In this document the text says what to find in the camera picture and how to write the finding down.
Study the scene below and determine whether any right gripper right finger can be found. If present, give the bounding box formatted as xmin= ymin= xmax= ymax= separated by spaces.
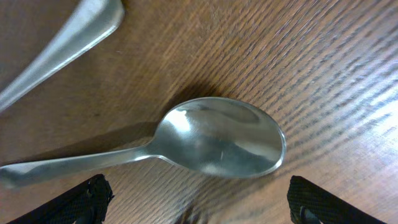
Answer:
xmin=287 ymin=175 xmax=382 ymax=224

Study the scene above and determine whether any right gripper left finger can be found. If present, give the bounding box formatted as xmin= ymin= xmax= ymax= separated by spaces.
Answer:
xmin=7 ymin=174 xmax=114 ymax=224

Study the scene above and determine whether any large metal spoon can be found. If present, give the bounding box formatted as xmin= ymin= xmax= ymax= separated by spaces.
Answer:
xmin=1 ymin=0 xmax=124 ymax=111
xmin=1 ymin=97 xmax=286 ymax=188

